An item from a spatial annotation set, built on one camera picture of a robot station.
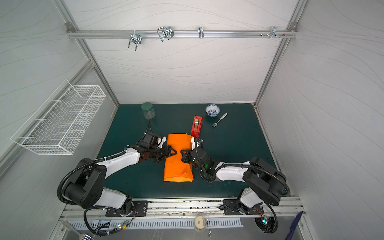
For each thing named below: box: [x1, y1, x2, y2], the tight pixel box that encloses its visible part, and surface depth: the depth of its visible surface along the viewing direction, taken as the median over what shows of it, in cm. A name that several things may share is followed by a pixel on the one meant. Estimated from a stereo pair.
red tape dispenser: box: [190, 115, 204, 137], surface depth 103 cm
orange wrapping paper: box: [163, 133, 194, 183], surface depth 83 cm
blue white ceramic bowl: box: [205, 103, 221, 117], surface depth 117 cm
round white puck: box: [194, 215, 206, 230], surface depth 62 cm
